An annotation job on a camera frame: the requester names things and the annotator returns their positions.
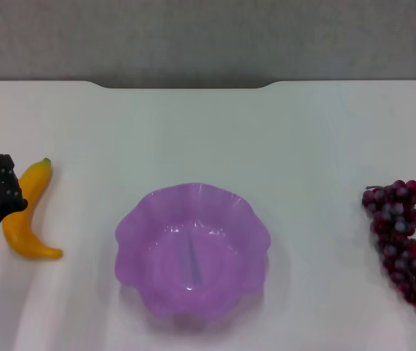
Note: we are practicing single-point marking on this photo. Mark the purple wavy plastic bowl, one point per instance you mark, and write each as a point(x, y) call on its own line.
point(193, 256)

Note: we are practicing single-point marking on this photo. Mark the dark red grape bunch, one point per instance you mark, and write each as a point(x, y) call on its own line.
point(394, 219)

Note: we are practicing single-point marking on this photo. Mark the yellow plastic banana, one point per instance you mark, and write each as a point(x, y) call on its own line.
point(32, 183)

